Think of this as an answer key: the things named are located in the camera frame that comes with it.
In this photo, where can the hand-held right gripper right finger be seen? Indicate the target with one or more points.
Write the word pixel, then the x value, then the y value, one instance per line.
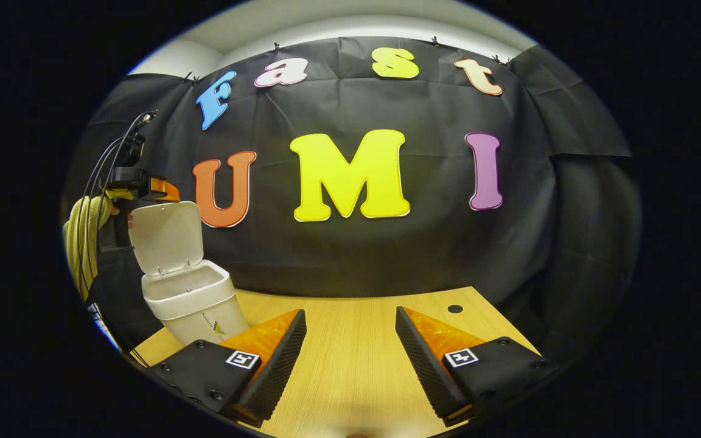
pixel 423 365

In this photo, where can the wooden desktop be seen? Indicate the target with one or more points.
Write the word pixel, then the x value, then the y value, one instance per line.
pixel 350 340

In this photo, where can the white desktop garbage bin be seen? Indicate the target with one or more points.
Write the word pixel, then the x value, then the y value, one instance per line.
pixel 195 298

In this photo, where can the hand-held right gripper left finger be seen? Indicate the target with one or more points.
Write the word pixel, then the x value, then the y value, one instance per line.
pixel 277 365

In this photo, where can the black backdrop cloth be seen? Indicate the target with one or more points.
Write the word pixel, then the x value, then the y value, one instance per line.
pixel 387 255

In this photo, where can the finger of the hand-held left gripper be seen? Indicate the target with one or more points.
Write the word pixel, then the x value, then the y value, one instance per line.
pixel 165 190

